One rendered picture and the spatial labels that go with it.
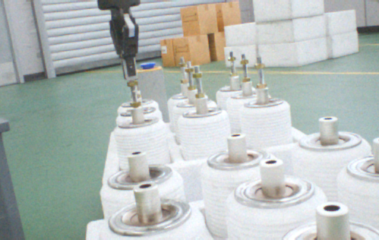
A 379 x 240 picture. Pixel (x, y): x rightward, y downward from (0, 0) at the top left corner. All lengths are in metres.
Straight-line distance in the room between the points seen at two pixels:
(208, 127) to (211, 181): 0.30
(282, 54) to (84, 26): 3.31
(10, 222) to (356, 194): 0.59
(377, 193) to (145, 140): 0.46
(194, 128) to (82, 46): 5.45
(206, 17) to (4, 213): 4.11
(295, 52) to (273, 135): 2.72
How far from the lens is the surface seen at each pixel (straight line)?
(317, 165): 0.55
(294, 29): 3.54
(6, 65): 5.95
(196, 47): 4.68
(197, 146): 0.82
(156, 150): 0.81
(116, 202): 0.50
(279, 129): 0.84
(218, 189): 0.52
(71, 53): 6.16
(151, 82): 1.21
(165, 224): 0.40
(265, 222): 0.40
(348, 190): 0.46
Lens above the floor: 0.41
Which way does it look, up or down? 11 degrees down
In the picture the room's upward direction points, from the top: 8 degrees counter-clockwise
